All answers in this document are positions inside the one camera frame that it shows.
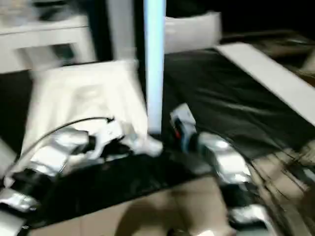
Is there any white plastic table top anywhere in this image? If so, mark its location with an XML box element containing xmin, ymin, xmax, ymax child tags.
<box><xmin>20</xmin><ymin>59</ymin><xmax>164</xmax><ymax>170</ymax></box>

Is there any white plastic table leg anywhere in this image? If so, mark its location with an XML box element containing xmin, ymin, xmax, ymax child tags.
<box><xmin>144</xmin><ymin>0</ymin><xmax>167</xmax><ymax>136</ymax></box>
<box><xmin>0</xmin><ymin>139</ymin><xmax>17</xmax><ymax>173</ymax></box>
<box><xmin>106</xmin><ymin>0</ymin><xmax>138</xmax><ymax>62</ymax></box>

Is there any black work mat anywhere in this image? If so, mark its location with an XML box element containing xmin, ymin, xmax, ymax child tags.
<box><xmin>0</xmin><ymin>44</ymin><xmax>315</xmax><ymax>227</ymax></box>

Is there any grey cushion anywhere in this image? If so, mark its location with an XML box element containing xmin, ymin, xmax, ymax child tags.
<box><xmin>162</xmin><ymin>12</ymin><xmax>222</xmax><ymax>54</ymax></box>

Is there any white flat board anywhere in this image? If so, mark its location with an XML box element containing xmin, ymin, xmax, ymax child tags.
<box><xmin>216</xmin><ymin>43</ymin><xmax>315</xmax><ymax>126</ymax></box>

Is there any white glass-door cabinet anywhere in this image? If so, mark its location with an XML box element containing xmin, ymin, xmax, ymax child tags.
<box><xmin>0</xmin><ymin>0</ymin><xmax>97</xmax><ymax>74</ymax></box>

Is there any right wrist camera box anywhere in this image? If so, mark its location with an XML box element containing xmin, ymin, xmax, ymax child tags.
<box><xmin>169</xmin><ymin>103</ymin><xmax>197</xmax><ymax>143</ymax></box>

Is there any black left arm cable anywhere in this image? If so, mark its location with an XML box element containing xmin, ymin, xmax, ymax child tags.
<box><xmin>20</xmin><ymin>116</ymin><xmax>115</xmax><ymax>164</ymax></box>

